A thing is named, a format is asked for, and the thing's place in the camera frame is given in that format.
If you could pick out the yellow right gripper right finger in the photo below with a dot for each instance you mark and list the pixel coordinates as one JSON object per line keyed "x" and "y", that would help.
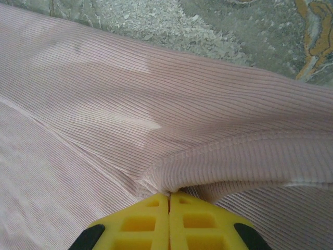
{"x": 203, "y": 226}

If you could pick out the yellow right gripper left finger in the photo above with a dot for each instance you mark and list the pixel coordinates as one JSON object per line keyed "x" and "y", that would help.
{"x": 135, "y": 226}

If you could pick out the pink ribbed tank top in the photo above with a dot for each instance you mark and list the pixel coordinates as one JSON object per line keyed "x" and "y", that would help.
{"x": 130, "y": 104}

